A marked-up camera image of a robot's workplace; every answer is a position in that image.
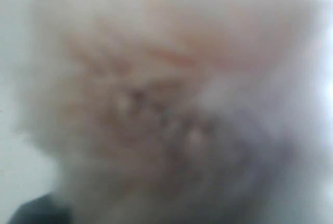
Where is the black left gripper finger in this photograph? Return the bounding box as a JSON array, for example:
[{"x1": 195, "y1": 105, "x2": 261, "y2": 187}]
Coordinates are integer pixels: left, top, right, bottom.
[{"x1": 7, "y1": 194, "x2": 72, "y2": 224}]

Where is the beige teddy bear striped sweater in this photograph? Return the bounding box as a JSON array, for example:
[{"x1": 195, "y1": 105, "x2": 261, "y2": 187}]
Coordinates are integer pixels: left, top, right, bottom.
[{"x1": 16, "y1": 0, "x2": 332, "y2": 223}]

